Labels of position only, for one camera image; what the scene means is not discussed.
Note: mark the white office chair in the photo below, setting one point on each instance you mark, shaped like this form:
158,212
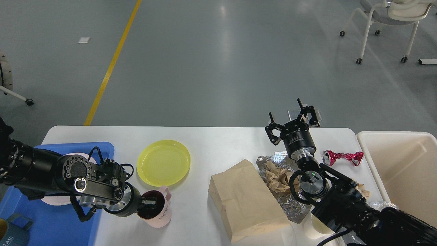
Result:
390,13

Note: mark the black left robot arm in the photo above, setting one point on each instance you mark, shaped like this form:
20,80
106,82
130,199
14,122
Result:
91,183

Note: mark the crumpled aluminium foil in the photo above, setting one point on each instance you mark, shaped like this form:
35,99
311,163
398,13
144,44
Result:
294,210

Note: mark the white bar on floor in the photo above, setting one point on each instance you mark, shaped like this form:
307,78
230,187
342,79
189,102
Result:
427,61

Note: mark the left background chair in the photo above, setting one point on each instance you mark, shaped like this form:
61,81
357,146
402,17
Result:
6,85

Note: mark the beige plastic bin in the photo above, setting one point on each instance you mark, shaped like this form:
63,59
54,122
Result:
405,167

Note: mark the white paper cup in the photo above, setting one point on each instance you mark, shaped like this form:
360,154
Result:
315,229

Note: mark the teal mug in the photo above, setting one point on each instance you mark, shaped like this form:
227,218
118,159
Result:
12,234

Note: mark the yellow plastic plate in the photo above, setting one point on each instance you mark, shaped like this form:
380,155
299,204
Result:
163,163

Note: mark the brown paper bag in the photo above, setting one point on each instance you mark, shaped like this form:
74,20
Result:
246,205

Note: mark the crushed red can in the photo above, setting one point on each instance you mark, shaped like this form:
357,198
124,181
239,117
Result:
330,157

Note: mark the pink plate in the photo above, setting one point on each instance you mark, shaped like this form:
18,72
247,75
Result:
61,200

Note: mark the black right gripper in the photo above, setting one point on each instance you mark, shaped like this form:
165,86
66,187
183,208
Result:
298,139

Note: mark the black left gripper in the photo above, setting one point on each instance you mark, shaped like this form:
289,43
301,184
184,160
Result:
130,203

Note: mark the crumpled brown paper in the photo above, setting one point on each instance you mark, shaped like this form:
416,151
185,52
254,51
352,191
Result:
278,179

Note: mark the blue plastic tray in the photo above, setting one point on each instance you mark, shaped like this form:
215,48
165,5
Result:
52,225

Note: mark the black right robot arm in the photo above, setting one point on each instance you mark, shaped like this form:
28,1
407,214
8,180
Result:
337,202

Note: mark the pink mug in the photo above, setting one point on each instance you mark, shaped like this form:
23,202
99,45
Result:
159,216

